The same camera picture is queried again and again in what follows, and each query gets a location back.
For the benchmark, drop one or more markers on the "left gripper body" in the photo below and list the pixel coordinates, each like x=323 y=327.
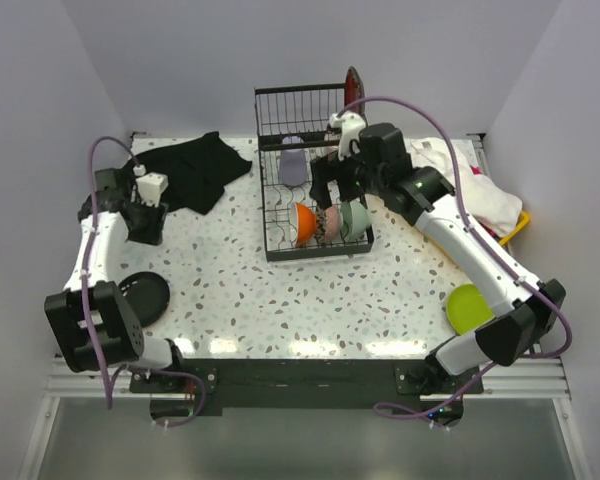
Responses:
x=147 y=227

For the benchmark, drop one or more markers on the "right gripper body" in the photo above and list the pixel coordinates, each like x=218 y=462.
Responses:
x=351 y=174

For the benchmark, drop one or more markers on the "leaf patterned bowl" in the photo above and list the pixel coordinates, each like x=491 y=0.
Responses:
x=329 y=224

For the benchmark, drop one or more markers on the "white pink bowl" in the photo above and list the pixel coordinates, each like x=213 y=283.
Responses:
x=302 y=224

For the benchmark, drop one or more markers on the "lavender plastic cup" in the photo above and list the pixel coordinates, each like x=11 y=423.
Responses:
x=292 y=168

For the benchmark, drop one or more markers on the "celadon green bowl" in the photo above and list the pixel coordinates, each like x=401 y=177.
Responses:
x=356 y=219

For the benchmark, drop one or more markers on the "black wire dish rack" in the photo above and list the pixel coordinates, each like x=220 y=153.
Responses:
x=304 y=111

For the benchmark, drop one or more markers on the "red floral plate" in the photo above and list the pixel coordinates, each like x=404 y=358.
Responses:
x=354 y=87

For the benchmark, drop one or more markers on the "lime green plate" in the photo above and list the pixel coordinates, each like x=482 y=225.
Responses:
x=466 y=309

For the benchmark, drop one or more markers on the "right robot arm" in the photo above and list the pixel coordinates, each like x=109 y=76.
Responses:
x=372 y=160

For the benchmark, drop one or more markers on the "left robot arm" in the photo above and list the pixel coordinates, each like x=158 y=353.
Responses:
x=94 y=324

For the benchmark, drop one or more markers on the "black cloth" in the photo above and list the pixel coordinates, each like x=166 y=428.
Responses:
x=197 y=171

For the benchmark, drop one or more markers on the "magenta cloth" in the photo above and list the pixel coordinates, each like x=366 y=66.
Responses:
x=477 y=172

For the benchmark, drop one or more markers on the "white towel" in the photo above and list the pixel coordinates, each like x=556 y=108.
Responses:
x=483 y=199

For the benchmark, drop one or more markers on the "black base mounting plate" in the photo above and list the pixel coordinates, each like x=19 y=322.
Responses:
x=394 y=389

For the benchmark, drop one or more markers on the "yellow plastic tray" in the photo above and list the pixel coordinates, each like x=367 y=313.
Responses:
x=523 y=221

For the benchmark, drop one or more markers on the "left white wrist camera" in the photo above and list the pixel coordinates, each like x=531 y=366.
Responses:
x=150 y=186

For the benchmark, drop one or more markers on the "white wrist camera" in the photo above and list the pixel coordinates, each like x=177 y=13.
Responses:
x=350 y=125
x=150 y=186

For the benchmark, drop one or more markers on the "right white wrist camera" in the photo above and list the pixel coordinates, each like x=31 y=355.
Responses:
x=350 y=125

